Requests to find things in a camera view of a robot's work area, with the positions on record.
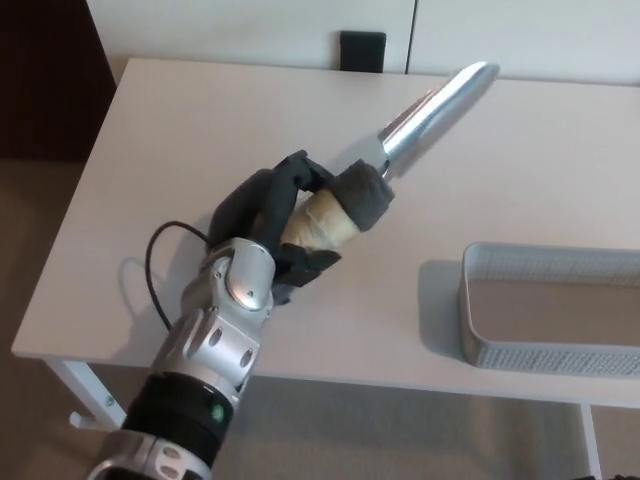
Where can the white desk with metal frame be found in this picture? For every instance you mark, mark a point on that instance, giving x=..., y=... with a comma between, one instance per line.
x=225, y=125

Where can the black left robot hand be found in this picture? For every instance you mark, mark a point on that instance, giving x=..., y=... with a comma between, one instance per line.
x=245, y=205

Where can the white hook on desk leg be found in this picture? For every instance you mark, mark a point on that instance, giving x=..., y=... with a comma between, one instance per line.
x=82, y=421

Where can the dark brown wooden door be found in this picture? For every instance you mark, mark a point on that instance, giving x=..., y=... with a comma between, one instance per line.
x=45, y=80

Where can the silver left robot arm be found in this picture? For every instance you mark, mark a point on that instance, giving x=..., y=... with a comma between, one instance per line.
x=220, y=340

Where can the grey perforated plastic basket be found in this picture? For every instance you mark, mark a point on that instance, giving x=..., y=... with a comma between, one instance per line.
x=550, y=357

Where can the white cabinet with doors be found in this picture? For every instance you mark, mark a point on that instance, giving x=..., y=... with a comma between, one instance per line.
x=250, y=25

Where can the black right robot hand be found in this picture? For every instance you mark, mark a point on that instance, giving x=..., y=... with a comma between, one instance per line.
x=627, y=476

